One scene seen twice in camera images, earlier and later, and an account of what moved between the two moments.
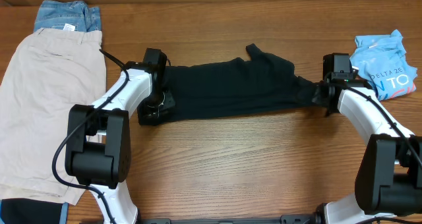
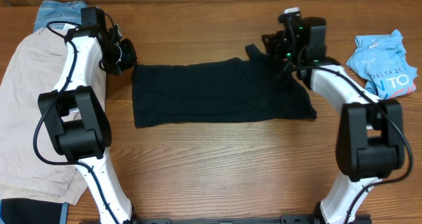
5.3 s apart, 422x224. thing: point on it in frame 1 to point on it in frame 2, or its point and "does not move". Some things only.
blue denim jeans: x=76 y=16 does not move
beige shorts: x=51 y=72 does not move
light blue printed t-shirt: x=382 y=61 does not move
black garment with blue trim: x=18 y=211 does not move
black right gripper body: x=324 y=102 to x=279 y=52
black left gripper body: x=157 y=103 to x=119 y=58
